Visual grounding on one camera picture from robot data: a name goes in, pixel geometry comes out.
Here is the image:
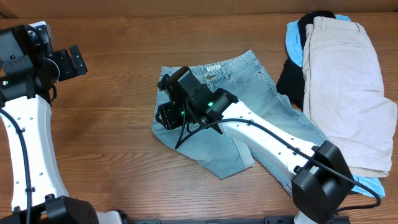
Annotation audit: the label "light blue denim shorts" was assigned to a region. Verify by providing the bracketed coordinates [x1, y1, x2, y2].
[151, 49, 327, 197]

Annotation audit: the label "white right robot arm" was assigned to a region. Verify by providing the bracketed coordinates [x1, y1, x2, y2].
[155, 67, 354, 223]

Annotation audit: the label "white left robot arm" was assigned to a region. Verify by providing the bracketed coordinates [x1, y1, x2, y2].
[1, 21, 99, 223]

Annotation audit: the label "black garment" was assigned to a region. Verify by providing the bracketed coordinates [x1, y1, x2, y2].
[277, 10, 336, 109]

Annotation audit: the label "light blue garment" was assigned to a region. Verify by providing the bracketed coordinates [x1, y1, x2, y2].
[277, 11, 386, 198]

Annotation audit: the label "beige shorts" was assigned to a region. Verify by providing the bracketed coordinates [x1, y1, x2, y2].
[303, 17, 397, 177]

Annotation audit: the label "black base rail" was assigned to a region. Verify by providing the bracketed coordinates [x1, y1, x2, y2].
[118, 210, 352, 224]

